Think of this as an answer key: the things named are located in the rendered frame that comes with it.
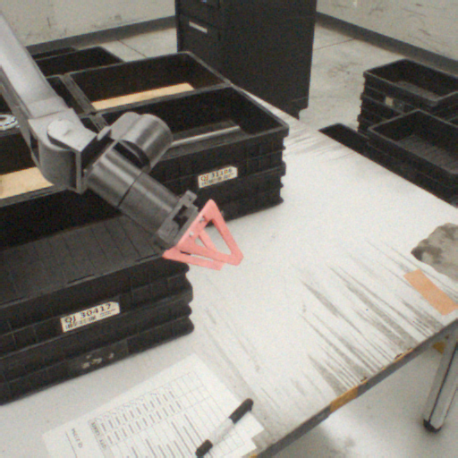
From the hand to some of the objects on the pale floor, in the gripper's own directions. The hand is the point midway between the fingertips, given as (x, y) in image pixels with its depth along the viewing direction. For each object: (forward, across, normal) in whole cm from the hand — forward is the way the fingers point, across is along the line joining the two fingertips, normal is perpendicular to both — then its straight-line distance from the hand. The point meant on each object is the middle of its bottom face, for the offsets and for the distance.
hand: (225, 259), depth 71 cm
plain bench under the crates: (+13, -128, -30) cm, 132 cm away
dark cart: (-1, -246, +120) cm, 274 cm away
